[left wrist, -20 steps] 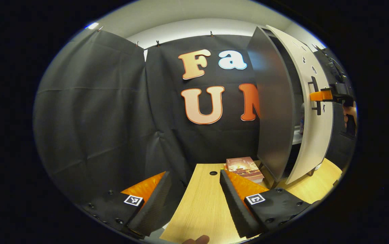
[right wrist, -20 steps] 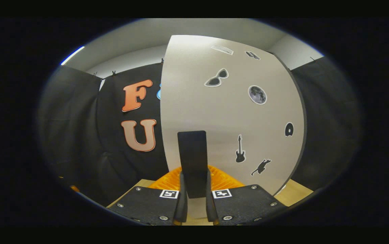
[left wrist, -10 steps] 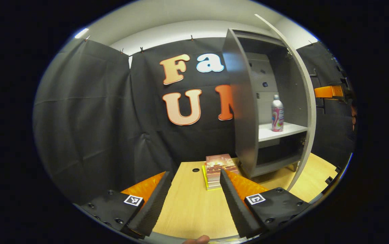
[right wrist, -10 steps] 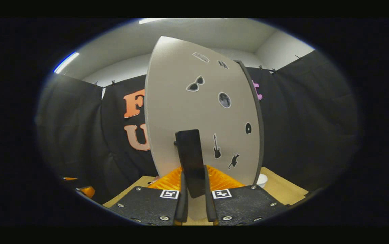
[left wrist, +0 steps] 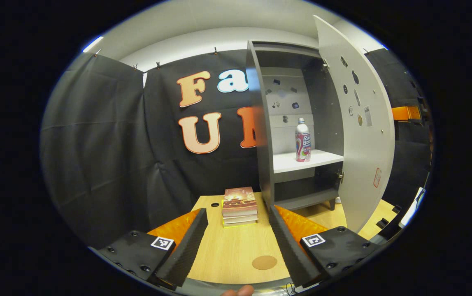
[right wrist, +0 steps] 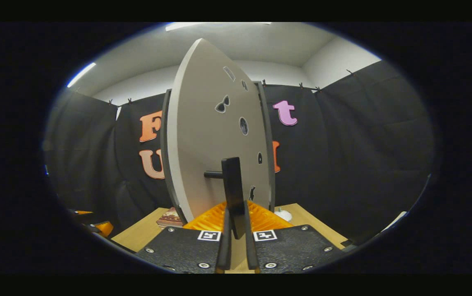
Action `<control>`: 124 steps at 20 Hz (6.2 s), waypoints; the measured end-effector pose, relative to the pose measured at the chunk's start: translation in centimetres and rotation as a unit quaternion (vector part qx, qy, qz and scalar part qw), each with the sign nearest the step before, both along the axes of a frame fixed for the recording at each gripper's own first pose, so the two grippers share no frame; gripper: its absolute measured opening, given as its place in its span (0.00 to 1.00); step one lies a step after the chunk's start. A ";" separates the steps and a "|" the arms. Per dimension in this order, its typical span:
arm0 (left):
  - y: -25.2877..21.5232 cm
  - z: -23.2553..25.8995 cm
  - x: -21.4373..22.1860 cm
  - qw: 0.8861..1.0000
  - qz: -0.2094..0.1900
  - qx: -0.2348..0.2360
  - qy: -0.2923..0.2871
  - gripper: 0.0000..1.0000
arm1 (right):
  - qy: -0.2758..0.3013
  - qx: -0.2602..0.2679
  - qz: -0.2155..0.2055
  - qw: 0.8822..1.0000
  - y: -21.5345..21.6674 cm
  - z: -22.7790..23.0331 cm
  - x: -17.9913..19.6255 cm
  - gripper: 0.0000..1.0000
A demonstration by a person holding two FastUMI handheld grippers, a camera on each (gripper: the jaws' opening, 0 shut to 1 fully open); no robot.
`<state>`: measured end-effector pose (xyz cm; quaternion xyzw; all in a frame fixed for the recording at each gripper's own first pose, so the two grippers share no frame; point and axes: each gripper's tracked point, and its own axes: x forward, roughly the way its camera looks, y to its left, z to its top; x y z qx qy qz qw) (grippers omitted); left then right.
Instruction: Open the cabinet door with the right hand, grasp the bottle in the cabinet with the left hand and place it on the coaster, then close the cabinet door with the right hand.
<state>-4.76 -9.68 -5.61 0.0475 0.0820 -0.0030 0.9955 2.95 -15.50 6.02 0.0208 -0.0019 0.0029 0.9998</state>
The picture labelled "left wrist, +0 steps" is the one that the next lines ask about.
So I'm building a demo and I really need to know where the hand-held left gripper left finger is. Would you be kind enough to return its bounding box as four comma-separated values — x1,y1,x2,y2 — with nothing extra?
96,208,208,288

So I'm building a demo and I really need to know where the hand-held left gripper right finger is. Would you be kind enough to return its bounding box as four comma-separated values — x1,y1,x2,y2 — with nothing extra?
269,205,381,288

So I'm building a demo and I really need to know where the round brown coaster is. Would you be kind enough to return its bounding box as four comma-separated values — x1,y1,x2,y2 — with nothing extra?
252,255,278,271

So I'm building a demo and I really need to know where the light grey cabinet door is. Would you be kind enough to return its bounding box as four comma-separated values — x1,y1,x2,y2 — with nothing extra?
313,15,396,234

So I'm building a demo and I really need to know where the white bottle with colourful label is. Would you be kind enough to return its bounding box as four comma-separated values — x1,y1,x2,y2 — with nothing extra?
295,118,312,162

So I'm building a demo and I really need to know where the dark grey cabinet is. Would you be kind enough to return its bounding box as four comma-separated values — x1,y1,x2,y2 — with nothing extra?
246,40,345,211

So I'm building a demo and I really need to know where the white cabinet shelf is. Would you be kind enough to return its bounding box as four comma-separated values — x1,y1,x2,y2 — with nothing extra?
273,149,344,174

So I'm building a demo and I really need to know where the yellow edged book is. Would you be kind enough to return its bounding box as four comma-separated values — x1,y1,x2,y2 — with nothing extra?
222,220,258,228

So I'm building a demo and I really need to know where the white edged book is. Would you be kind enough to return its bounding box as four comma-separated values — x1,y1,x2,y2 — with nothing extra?
222,213,258,224

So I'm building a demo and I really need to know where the brown cover book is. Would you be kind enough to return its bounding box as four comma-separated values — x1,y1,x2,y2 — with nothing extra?
222,187,258,217

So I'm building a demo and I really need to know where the black backdrop cloth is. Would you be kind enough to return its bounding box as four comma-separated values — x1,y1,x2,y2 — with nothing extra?
40,49,434,249

